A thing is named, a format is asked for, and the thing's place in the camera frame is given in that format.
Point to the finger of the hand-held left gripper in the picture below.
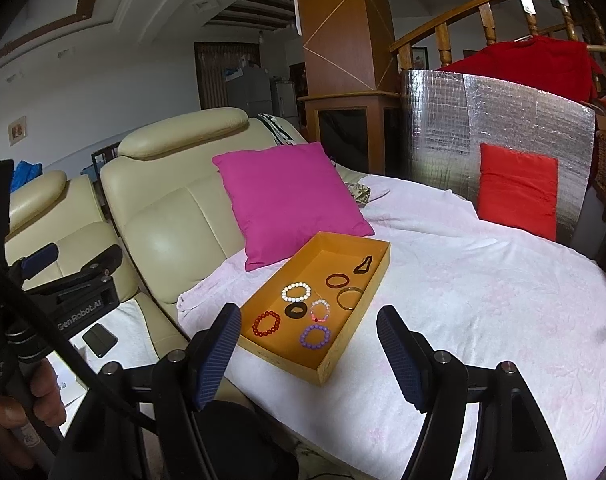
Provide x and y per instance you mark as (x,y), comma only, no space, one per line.
(103,262)
(40,259)

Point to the person's left hand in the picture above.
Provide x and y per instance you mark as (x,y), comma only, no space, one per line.
(50,395)

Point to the dark wooden chair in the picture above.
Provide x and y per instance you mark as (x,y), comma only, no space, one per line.
(103,155)

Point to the red cloth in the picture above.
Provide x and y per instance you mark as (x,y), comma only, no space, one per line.
(533,65)

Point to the blue cloth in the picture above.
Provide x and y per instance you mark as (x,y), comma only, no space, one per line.
(25,175)

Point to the grey refrigerator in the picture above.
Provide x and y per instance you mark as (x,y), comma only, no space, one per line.
(248,90)

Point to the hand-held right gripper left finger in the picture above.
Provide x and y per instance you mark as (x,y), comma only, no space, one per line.
(218,355)

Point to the wooden stair railing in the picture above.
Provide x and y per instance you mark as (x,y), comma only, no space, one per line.
(489,22)

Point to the brown wooden door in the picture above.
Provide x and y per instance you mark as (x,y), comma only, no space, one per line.
(210,75)

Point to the striped cloth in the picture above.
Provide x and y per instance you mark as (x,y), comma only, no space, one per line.
(278,130)

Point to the magenta pillow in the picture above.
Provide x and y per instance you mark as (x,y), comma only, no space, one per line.
(283,200)

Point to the white towel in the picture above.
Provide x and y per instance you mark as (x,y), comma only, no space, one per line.
(128,320)

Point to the wooden pillar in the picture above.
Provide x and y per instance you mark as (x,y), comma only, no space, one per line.
(343,35)

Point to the wooden cabinet with dark glass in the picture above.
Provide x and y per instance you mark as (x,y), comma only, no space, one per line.
(343,101)

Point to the cream leather recliner seat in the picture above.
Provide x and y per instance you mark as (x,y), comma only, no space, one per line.
(38,200)
(173,220)

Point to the framed wall picture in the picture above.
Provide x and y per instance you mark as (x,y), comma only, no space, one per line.
(17,131)

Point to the black smartphone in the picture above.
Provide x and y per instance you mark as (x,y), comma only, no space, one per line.
(99,340)

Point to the silver foil insulation board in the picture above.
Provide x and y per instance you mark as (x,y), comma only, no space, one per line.
(433,130)

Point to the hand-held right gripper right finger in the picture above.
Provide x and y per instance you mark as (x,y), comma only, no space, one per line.
(400,355)

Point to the red cushion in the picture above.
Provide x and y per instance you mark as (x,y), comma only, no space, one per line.
(518,190)

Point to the gold bangle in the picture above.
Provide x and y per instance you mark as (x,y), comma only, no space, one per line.
(339,300)

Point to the patterned crumpled cloth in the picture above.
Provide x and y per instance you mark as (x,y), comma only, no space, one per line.
(359,194)

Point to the orange cardboard tray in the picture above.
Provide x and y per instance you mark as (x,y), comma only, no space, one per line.
(333,255)

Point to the small dark wall picture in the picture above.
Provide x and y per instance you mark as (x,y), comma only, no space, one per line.
(420,57)

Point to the white refrigerator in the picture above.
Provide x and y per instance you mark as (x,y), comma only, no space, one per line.
(284,102)

